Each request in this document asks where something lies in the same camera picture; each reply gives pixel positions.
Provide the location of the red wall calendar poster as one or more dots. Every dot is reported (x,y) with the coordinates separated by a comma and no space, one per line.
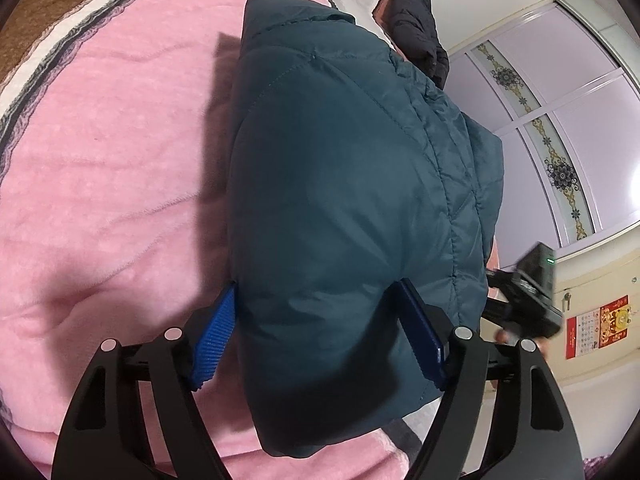
(597,328)

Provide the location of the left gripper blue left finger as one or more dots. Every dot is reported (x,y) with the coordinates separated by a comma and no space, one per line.
(210,330)

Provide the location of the white wardrobe with floral trim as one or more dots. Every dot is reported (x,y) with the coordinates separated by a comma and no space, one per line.
(559,86)

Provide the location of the teal quilted puffer jacket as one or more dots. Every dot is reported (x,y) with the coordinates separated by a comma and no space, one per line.
(349,170)

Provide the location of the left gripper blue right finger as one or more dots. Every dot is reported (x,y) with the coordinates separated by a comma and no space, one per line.
(427,345)

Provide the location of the striped patchwork bed blanket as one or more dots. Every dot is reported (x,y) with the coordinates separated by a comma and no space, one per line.
(114,223)

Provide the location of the dark navy folded jacket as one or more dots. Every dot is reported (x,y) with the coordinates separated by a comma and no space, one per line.
(413,29)

